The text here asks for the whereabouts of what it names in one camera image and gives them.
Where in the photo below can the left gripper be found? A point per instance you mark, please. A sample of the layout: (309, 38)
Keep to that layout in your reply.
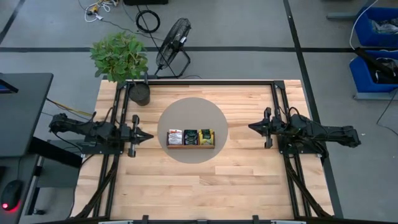
(130, 135)

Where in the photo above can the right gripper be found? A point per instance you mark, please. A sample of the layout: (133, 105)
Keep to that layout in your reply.
(272, 127)

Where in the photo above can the yellow green tea packet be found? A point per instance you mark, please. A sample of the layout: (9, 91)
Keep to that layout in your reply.
(206, 137)

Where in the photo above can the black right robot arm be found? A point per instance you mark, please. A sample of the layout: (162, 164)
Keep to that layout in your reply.
(320, 132)

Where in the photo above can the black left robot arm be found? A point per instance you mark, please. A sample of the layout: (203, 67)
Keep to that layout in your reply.
(84, 129)

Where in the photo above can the wooden tea organizer box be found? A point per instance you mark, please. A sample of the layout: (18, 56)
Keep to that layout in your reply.
(190, 145)

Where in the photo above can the round grey mat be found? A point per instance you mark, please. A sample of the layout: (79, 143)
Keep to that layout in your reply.
(192, 109)

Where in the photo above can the potted green plant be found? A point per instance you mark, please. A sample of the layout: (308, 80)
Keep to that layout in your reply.
(119, 57)

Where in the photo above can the black floor fan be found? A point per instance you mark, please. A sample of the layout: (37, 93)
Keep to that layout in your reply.
(178, 40)

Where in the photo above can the blue storage bin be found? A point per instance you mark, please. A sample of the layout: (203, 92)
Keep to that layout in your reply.
(360, 77)
(363, 34)

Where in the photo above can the black desk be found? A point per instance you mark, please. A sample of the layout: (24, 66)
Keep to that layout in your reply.
(21, 118)

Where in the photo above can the black rod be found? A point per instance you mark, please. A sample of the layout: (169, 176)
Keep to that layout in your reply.
(370, 59)

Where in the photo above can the black floor box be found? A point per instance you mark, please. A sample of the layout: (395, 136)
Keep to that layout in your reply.
(146, 2)

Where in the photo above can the grey desk leg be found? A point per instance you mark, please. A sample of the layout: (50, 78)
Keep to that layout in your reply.
(342, 15)

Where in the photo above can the black computer mouse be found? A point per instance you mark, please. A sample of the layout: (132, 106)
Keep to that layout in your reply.
(11, 194)

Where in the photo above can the laptop screen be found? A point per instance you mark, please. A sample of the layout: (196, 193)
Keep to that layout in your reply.
(6, 87)

